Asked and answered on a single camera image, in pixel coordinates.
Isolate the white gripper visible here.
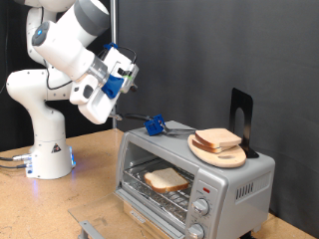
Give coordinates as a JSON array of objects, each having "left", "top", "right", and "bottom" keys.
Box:
[{"left": 78, "top": 46, "right": 140, "bottom": 125}]

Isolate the spatula with blue grip block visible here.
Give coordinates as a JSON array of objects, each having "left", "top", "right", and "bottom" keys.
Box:
[{"left": 124, "top": 113, "right": 197, "bottom": 137}]

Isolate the white bread slice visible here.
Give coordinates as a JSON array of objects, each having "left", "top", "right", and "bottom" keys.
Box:
[
  {"left": 143, "top": 166, "right": 189, "bottom": 194},
  {"left": 190, "top": 138, "right": 237, "bottom": 154},
  {"left": 194, "top": 127, "right": 242, "bottom": 149}
]

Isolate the glass oven door with handle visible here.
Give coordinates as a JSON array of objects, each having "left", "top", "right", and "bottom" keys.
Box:
[{"left": 68, "top": 190, "right": 187, "bottom": 239}]

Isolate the silver oven knob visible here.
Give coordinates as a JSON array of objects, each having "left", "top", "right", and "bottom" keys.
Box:
[
  {"left": 192, "top": 198, "right": 210, "bottom": 217},
  {"left": 187, "top": 223, "right": 205, "bottom": 239}
]

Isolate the metal oven rack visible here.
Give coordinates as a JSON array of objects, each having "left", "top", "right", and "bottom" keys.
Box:
[{"left": 123, "top": 157, "right": 195, "bottom": 221}]

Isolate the silver toaster oven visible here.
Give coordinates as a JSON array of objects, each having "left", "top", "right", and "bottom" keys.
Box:
[{"left": 114, "top": 119, "right": 276, "bottom": 239}]

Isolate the metal pole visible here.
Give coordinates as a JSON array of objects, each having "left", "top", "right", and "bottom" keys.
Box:
[{"left": 110, "top": 0, "right": 120, "bottom": 129}]

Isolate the wooden cutting board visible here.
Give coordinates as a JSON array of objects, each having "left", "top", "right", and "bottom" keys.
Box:
[{"left": 186, "top": 132, "right": 247, "bottom": 169}]

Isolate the black metal bookend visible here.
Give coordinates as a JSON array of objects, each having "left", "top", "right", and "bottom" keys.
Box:
[{"left": 228, "top": 88, "right": 260, "bottom": 159}]

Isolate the blue cable clip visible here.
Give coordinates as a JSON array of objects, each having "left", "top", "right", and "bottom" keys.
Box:
[{"left": 103, "top": 42, "right": 120, "bottom": 52}]

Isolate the black camera cable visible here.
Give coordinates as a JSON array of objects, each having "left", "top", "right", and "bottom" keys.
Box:
[{"left": 39, "top": 6, "right": 138, "bottom": 92}]

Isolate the black base cable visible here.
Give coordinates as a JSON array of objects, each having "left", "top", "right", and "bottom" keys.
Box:
[
  {"left": 0, "top": 162, "right": 29, "bottom": 170},
  {"left": 0, "top": 153, "right": 33, "bottom": 162}
]

